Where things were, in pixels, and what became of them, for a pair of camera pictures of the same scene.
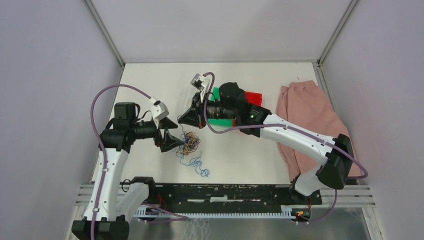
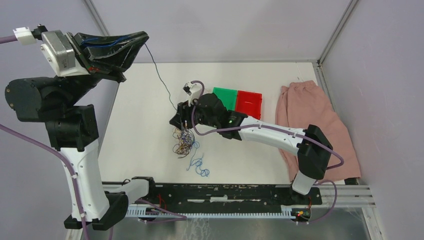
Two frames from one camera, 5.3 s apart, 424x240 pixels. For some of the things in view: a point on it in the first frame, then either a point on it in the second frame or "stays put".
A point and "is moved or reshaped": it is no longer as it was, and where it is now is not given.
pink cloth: (304, 104) stays put
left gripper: (170, 141) to (109, 52)
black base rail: (226, 197) stays put
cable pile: (190, 144) is moved or reshaped
